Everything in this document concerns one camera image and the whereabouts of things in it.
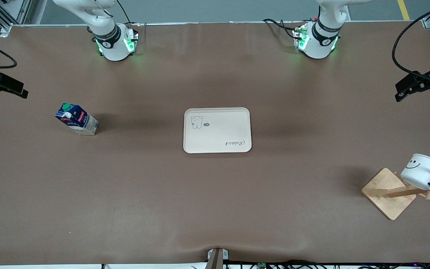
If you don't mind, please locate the blue white milk carton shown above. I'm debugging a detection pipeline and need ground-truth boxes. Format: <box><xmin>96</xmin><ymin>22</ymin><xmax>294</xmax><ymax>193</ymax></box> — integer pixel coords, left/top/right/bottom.
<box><xmin>55</xmin><ymin>103</ymin><xmax>99</xmax><ymax>136</ymax></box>

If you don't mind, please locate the white smiley mug black handle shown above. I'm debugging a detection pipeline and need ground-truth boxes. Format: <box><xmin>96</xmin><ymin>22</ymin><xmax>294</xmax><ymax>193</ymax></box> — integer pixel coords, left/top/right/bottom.
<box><xmin>400</xmin><ymin>154</ymin><xmax>430</xmax><ymax>190</ymax></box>

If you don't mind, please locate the wooden cup rack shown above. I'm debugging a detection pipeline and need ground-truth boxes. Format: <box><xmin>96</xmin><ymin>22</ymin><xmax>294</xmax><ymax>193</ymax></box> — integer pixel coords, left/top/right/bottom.
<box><xmin>362</xmin><ymin>161</ymin><xmax>430</xmax><ymax>220</ymax></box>

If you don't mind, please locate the brown table cover mat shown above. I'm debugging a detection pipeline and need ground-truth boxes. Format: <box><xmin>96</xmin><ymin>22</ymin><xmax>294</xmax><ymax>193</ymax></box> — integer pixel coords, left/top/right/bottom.
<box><xmin>0</xmin><ymin>21</ymin><xmax>430</xmax><ymax>266</ymax></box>

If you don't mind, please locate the cream rectangular plastic tray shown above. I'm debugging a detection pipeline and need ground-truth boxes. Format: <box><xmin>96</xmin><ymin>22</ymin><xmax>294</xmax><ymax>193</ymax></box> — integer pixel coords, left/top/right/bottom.
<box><xmin>183</xmin><ymin>108</ymin><xmax>252</xmax><ymax>154</ymax></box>

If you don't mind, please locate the black left arm base cable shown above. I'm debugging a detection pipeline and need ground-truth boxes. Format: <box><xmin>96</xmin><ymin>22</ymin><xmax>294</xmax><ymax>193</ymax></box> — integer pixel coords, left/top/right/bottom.
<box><xmin>263</xmin><ymin>18</ymin><xmax>298</xmax><ymax>40</ymax></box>

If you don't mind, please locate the grey metal bracket with post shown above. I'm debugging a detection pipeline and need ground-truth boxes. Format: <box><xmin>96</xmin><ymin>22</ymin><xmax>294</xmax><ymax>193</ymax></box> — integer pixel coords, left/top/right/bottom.
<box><xmin>205</xmin><ymin>248</ymin><xmax>229</xmax><ymax>269</ymax></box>

